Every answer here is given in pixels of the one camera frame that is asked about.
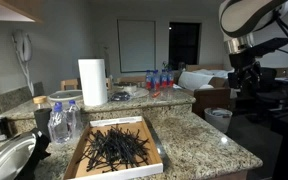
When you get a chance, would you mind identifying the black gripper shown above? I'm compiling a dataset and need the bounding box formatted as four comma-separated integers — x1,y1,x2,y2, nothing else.
227,51,263,91

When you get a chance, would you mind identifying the black zip tie pile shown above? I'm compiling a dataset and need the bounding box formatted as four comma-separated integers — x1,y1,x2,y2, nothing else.
76,124,151,173

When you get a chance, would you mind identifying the shallow cardboard box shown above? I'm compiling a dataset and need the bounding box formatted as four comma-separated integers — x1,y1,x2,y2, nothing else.
63,115,164,180

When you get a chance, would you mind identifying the black office chair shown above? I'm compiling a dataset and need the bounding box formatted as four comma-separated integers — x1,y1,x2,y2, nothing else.
255,67,288,112

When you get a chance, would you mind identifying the brown cardboard carton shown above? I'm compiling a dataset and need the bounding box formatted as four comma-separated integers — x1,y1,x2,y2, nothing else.
192,77,233,118

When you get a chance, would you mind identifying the white bed sheet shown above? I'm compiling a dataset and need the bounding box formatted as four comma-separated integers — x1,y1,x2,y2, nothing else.
177,68,233,92

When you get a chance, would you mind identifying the grey trash bin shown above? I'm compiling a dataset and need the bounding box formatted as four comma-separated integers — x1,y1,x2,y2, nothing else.
203,107,233,134

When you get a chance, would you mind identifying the dark window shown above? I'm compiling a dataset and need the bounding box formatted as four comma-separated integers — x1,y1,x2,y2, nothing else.
168,21,202,70

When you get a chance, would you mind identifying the Fiji water bottle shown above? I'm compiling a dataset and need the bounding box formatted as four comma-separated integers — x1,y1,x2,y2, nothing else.
167,69,175,89
159,69,169,90
151,69,161,93
145,69,153,91

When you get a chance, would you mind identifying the white round plate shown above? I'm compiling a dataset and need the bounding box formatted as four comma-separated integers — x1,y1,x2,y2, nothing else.
108,87,151,100

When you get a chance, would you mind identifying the small white bowl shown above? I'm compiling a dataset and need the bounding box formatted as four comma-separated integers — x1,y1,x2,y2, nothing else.
122,83,138,95

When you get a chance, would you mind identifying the dark crumpled object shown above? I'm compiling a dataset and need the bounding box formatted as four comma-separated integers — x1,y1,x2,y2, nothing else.
109,91,132,102

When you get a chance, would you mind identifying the white paper towel roll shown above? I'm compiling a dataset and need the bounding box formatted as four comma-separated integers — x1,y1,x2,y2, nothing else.
77,58,109,107

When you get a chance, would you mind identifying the wooden chair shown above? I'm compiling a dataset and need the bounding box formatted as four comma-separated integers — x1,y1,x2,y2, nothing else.
60,78,82,92

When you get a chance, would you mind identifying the clear blue-capped water bottle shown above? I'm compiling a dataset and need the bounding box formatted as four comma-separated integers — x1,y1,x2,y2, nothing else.
47,101,70,145
65,99,84,138

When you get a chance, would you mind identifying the white shallow bowl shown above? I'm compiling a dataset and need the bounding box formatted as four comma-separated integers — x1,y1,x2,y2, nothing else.
47,89,84,103

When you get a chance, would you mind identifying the glass jar with wooden lid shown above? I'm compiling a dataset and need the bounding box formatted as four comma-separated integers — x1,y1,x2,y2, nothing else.
32,95,52,111

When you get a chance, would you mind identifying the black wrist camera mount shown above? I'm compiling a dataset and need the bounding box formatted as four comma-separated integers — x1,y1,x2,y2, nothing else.
242,37,288,58

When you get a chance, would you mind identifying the white wall board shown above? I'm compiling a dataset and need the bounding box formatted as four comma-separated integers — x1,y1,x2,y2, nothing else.
117,19,157,74

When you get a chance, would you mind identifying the black pan lid handle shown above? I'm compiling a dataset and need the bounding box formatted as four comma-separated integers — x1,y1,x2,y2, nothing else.
15,128,52,180

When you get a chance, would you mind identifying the white wall phone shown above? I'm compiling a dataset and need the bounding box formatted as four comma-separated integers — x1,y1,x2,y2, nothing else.
11,29,34,63

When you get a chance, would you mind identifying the wooden wall cabinet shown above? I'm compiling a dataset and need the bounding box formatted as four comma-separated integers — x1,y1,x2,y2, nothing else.
0,0,45,24

